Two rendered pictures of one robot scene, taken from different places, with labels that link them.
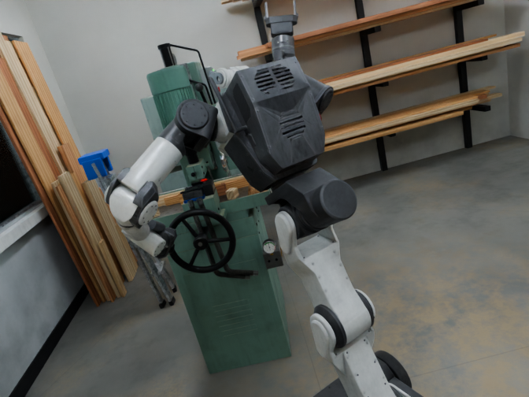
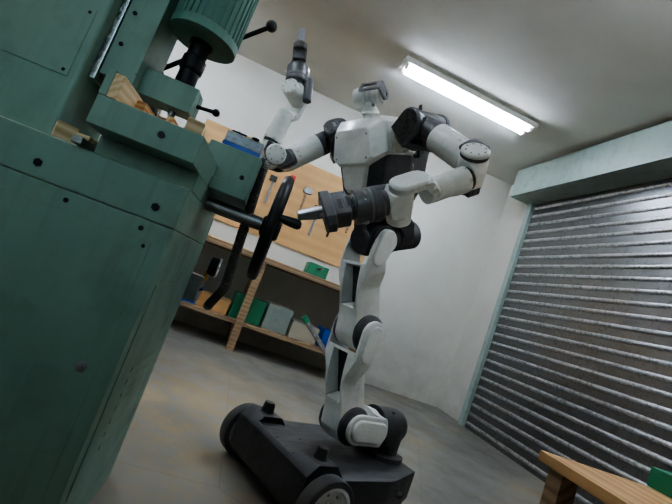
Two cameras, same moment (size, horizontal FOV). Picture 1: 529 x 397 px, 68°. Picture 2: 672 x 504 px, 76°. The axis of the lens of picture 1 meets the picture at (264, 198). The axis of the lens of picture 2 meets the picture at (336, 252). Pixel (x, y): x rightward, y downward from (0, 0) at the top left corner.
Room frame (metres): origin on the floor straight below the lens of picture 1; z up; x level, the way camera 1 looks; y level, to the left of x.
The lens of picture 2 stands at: (1.55, 1.44, 0.68)
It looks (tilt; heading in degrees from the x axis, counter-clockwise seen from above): 6 degrees up; 259
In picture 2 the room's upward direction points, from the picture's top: 20 degrees clockwise
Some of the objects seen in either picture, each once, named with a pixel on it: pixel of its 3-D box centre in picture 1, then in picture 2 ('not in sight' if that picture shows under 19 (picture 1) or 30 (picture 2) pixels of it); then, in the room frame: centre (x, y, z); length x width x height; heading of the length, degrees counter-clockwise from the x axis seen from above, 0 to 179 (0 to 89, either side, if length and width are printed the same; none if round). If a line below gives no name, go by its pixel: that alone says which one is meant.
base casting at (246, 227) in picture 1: (215, 213); (86, 179); (1.98, 0.27, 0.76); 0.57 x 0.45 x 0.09; 177
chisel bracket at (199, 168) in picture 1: (197, 170); (169, 98); (1.88, 0.28, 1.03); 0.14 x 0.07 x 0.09; 177
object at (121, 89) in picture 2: (207, 189); (155, 136); (1.88, 0.26, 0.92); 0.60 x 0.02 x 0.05; 87
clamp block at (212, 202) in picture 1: (202, 205); (232, 171); (1.67, 0.27, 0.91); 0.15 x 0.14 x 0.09; 87
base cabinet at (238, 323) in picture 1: (234, 279); (17, 334); (1.98, 0.28, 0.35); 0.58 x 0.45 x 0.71; 177
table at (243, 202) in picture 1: (207, 208); (195, 174); (1.75, 0.27, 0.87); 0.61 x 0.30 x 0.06; 87
